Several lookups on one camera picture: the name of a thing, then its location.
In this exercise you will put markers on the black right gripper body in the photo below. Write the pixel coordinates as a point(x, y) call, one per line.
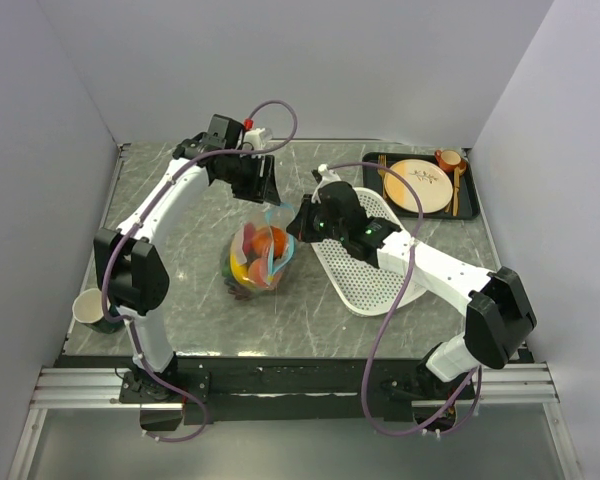
point(315, 226)

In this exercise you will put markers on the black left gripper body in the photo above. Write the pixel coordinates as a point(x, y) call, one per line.
point(244, 173)

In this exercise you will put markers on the small orange pumpkin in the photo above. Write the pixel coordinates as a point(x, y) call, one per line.
point(270, 239)

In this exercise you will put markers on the clear zip top bag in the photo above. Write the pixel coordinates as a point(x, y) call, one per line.
point(278, 216)

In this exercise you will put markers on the white perforated plastic basket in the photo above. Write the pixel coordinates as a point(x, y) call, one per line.
point(364, 290)

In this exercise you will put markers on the orange peach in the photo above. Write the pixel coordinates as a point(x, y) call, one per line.
point(258, 273)

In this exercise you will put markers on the yellow banana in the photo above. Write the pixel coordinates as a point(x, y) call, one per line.
point(242, 271)

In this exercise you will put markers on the green vegetable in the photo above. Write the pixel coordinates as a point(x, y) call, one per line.
point(225, 267)

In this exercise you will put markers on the red grape bunch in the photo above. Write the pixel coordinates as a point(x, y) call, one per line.
point(240, 293)

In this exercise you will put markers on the red chili pepper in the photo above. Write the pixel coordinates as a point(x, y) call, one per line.
point(248, 233)

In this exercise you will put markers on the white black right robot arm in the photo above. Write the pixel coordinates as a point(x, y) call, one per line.
point(498, 313)

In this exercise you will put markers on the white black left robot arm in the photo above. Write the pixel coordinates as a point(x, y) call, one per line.
point(129, 269)

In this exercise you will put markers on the gold fork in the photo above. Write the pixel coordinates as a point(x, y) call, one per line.
point(381, 162)

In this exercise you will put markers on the beige plate with branch pattern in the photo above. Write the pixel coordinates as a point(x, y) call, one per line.
point(431, 184)

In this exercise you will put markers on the small orange cup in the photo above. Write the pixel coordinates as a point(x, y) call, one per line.
point(449, 160)

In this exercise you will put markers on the wooden knife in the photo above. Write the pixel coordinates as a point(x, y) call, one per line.
point(458, 172)

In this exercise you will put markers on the black rectangular tray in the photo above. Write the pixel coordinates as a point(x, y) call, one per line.
point(468, 201)

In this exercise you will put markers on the dark green mug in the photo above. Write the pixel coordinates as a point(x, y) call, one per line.
point(87, 311)

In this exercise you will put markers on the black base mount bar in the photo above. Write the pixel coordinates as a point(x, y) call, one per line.
point(271, 388)

